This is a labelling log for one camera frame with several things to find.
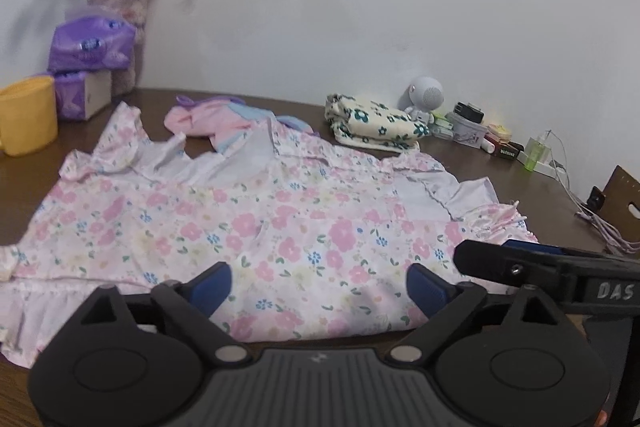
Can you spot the green spray bottle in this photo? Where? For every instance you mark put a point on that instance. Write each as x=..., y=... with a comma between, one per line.
x=535, y=154

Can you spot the grey printed tin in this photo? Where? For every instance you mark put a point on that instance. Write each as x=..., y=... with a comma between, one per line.
x=467, y=134

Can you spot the yellow mug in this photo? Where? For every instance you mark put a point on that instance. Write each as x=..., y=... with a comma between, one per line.
x=27, y=117

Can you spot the white robot speaker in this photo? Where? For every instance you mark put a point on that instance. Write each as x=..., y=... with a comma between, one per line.
x=425, y=92

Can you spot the person's right hand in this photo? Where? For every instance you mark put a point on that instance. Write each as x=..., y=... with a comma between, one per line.
x=601, y=419

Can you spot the white small packet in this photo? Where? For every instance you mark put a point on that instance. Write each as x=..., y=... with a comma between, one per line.
x=442, y=132

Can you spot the pink blue purple garment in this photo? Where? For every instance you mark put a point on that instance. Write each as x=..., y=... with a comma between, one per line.
x=200, y=119

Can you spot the black labelled box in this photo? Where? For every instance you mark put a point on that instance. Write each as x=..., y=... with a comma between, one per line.
x=509, y=153

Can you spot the folded cream floral garment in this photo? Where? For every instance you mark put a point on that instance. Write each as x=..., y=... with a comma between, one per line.
x=370, y=117

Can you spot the white red tube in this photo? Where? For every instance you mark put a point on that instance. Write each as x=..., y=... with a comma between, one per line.
x=488, y=147

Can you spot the purple tissue pack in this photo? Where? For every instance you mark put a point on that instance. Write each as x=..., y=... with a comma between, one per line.
x=75, y=97
x=90, y=44

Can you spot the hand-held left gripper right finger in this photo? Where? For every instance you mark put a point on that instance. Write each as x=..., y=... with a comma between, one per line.
x=425, y=289

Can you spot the green small packet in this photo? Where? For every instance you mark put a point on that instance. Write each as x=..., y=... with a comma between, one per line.
x=444, y=120

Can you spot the wooden chair back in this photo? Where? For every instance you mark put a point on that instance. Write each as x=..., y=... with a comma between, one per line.
x=625, y=197

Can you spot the pink floral dress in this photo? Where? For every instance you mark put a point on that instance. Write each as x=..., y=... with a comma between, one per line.
x=300, y=217

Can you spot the white power strip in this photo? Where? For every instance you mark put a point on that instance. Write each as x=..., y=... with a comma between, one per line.
x=550, y=169

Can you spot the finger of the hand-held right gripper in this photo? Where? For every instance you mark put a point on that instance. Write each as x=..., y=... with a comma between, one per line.
x=545, y=250
x=500, y=264

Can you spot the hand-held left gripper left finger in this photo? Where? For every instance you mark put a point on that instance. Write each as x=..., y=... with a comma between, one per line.
x=214, y=284

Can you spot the folded white floral garment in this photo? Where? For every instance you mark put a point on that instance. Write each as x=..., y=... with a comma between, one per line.
x=380, y=144

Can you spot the black charger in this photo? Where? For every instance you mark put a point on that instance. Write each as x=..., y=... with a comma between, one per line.
x=469, y=112

